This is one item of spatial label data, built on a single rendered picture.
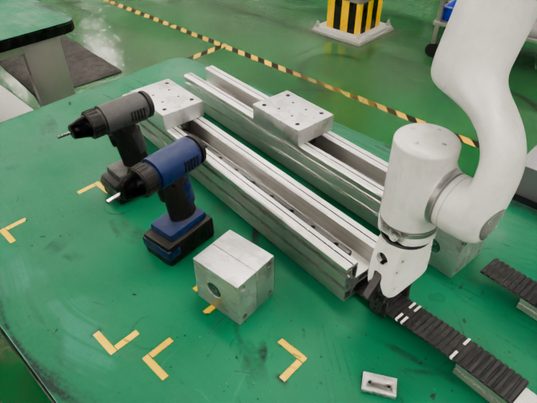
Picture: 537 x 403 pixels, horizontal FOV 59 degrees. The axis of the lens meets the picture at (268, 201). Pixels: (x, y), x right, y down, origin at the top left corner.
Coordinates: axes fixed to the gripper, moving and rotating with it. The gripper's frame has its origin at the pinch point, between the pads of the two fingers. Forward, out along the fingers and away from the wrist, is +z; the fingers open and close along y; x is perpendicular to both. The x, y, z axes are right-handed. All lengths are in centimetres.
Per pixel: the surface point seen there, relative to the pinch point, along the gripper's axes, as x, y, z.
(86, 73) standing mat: 296, 53, 79
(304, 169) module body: 35.7, 13.7, -0.3
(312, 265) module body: 13.3, -5.2, -0.4
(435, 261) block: 0.3, 13.8, 1.1
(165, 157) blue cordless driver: 34.8, -19.7, -18.9
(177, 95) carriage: 69, 2, -10
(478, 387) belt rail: -18.4, -2.1, 1.6
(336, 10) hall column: 239, 241, 63
